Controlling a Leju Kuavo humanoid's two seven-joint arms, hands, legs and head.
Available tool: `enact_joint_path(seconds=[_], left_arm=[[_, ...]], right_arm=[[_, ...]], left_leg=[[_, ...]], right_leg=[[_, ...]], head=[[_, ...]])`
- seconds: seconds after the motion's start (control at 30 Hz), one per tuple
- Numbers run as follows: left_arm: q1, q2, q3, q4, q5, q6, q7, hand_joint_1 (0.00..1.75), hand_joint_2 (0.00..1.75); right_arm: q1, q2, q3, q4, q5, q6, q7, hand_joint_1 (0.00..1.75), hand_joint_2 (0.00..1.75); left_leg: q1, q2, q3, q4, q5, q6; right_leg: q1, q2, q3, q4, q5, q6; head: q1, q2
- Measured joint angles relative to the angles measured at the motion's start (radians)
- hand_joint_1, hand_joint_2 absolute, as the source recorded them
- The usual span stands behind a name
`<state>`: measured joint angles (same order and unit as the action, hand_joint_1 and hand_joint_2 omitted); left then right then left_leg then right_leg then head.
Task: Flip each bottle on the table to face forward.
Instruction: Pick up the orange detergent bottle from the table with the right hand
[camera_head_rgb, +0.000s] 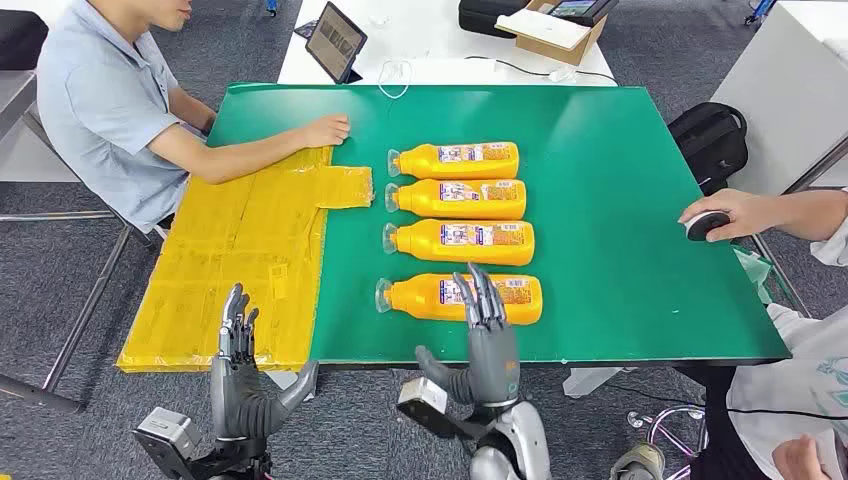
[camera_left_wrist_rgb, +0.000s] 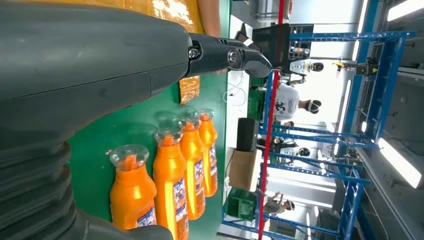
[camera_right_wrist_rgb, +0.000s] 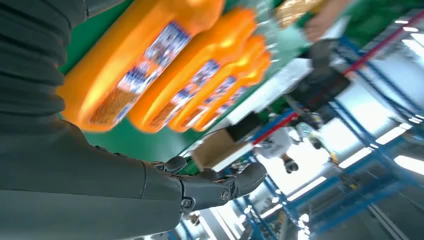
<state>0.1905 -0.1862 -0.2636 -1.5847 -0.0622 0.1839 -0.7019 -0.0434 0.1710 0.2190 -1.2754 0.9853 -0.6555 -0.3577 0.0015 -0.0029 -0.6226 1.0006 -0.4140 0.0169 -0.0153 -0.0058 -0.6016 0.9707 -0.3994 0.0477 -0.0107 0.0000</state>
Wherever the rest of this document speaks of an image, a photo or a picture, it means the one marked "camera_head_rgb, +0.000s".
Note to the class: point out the black backpack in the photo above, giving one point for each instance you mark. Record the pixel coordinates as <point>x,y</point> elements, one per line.
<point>709,142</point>

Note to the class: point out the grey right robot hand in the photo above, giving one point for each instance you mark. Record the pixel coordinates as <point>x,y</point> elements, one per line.
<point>493,364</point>

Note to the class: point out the black terminal with screen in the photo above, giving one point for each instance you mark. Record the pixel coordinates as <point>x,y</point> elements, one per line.
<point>583,10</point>

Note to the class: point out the yellow taped cardboard mat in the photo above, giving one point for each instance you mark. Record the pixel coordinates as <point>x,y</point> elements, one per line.
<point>218,265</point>

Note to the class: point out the white table foot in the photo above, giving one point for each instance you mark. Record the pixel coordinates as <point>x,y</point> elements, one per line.
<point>281,379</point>
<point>590,381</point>

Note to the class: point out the chrome chair base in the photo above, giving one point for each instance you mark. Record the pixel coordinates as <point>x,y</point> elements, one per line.
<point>636,419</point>

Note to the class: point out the blue metal stand leg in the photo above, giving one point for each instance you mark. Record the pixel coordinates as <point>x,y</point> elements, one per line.
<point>272,6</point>
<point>760,10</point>

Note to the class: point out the person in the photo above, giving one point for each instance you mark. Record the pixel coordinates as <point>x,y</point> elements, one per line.
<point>748,212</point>
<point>99,112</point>

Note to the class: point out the white paper sheet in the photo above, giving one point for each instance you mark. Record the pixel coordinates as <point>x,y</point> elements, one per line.
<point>540,28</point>

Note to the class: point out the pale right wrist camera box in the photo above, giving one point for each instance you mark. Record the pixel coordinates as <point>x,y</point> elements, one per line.
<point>420,396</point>

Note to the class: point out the black tablet on stand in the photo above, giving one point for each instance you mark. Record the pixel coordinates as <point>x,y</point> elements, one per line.
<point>334,43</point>

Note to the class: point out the dark smartphone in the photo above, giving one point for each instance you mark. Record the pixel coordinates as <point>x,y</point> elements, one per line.
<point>306,29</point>

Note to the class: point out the brown cardboard box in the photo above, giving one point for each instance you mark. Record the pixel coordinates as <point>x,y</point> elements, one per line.
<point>556,50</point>

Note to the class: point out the black cushion bag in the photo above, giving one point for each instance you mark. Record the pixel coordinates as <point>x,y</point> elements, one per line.
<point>20,40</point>

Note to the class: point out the orange detergent bottle clear cap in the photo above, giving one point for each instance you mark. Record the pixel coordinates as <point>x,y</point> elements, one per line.
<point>417,298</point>
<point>424,245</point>
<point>424,202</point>
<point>424,164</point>

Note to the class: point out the pale green plastic bag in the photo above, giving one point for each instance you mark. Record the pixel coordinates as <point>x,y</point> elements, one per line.
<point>755,268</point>

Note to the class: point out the black zip case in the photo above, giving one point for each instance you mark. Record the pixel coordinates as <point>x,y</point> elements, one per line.
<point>480,16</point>

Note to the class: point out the white side table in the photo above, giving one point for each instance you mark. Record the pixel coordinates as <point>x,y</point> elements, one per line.
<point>782,99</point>

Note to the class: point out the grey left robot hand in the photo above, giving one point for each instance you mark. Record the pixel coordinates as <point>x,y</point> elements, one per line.
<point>238,397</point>

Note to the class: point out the grey metal frame table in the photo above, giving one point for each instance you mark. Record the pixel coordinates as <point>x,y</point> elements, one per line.
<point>109,265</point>

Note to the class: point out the white plug adapter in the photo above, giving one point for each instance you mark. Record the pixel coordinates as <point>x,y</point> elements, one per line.
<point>563,74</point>

